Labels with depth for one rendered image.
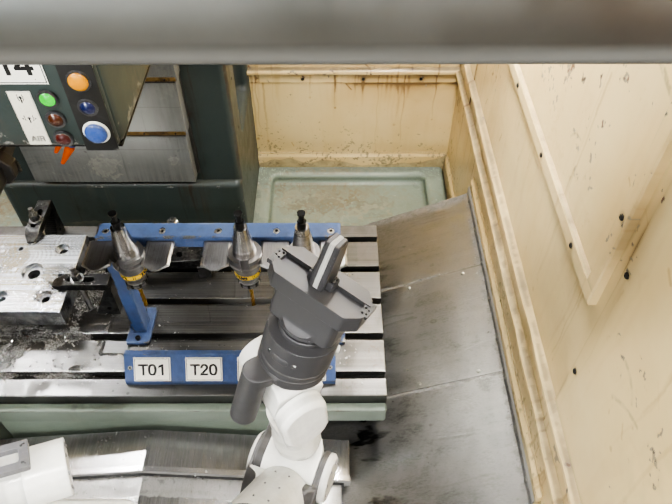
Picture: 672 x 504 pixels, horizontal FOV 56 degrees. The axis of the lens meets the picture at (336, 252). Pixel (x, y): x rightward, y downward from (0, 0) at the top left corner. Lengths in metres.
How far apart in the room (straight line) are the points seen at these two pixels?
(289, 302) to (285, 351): 0.06
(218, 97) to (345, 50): 1.48
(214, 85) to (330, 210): 0.70
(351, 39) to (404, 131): 1.99
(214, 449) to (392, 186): 1.16
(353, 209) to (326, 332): 1.51
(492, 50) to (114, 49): 0.12
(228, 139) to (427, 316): 0.71
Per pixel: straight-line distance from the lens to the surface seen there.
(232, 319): 1.51
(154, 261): 1.23
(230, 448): 1.51
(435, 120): 2.18
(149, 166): 1.84
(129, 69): 0.98
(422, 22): 0.21
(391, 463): 1.50
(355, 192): 2.23
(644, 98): 0.90
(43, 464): 0.80
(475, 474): 1.44
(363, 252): 1.62
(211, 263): 1.20
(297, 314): 0.69
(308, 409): 0.79
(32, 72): 0.90
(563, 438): 1.18
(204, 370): 1.40
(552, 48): 0.23
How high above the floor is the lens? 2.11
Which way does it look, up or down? 49 degrees down
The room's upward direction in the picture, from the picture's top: straight up
